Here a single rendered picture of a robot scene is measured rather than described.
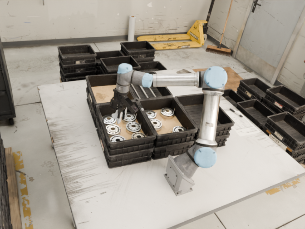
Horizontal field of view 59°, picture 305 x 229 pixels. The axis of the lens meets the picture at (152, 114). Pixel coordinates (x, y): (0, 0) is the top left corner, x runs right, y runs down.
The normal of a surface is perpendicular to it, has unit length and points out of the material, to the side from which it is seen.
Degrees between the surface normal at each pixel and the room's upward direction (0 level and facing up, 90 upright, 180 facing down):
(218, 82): 50
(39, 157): 0
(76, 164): 0
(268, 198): 0
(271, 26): 90
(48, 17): 90
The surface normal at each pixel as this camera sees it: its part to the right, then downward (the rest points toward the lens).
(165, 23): 0.44, 0.59
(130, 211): 0.13, -0.79
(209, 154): -0.11, 0.19
